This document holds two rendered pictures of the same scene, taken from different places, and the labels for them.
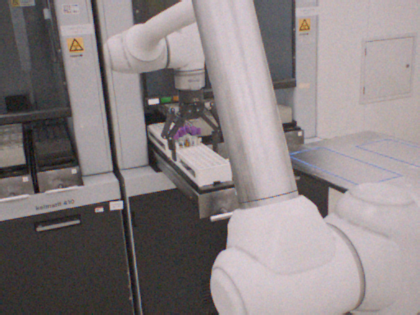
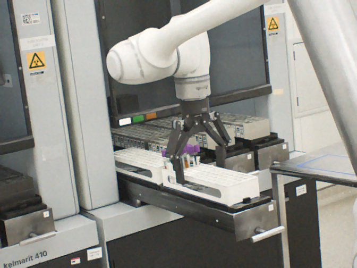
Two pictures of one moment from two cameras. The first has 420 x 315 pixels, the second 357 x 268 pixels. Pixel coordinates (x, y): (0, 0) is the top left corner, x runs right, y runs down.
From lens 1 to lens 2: 59 cm
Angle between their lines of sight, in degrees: 15
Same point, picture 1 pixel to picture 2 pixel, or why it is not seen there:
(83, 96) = (45, 122)
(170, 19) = (201, 19)
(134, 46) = (151, 52)
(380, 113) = (317, 127)
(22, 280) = not seen: outside the picture
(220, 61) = (334, 50)
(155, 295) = not seen: outside the picture
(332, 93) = not seen: hidden behind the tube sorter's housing
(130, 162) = (100, 200)
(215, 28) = (325, 19)
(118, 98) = (84, 120)
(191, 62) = (200, 67)
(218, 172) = (247, 187)
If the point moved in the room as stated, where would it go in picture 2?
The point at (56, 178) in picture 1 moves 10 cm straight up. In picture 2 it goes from (26, 225) to (20, 189)
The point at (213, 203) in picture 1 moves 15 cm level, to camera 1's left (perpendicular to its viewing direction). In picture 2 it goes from (248, 223) to (188, 235)
